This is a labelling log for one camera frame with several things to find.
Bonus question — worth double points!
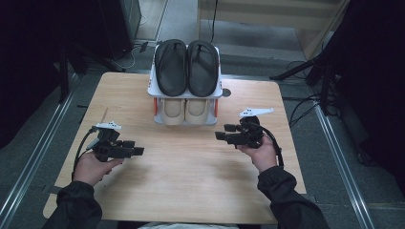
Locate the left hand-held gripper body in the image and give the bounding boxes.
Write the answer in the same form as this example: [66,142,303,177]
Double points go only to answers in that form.
[91,120,134,162]

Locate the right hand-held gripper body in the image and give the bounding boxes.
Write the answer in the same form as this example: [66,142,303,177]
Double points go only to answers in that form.
[226,107,275,150]

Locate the white clog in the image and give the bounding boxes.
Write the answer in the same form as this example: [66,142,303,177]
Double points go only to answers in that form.
[160,98,186,126]

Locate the white and orange shoe rack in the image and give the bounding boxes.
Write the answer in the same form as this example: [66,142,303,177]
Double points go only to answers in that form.
[146,42,224,126]

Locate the black sandal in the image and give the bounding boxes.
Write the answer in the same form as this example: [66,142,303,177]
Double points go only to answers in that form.
[154,38,189,97]
[186,39,220,98]

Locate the person's right hand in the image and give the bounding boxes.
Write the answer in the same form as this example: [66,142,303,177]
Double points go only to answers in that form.
[237,140,279,175]

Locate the person's left hand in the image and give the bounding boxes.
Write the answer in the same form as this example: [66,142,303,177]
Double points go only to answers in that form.
[72,151,125,187]

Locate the black metal stand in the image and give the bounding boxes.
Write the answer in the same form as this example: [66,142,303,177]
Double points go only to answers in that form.
[57,39,89,104]

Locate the dark cabinet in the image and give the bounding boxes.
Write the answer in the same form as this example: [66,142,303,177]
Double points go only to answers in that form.
[97,0,143,61]

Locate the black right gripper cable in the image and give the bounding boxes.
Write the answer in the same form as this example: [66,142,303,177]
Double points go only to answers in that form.
[254,122,286,169]

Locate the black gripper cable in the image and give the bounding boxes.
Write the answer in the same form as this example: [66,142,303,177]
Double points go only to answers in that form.
[254,122,286,169]
[72,126,100,175]

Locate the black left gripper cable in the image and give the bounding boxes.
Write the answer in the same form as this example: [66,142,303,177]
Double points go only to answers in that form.
[72,126,100,175]

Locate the black floor cables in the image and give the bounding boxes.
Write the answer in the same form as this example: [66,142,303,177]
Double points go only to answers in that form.
[287,59,321,129]

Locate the aluminium floor rail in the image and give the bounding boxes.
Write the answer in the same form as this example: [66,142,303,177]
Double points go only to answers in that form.
[313,104,377,229]
[0,72,81,229]

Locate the white floor cable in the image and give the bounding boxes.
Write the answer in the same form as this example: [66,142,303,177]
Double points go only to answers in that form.
[119,40,151,71]

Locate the black hanging cable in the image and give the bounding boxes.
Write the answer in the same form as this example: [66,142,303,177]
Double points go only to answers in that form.
[208,0,220,44]

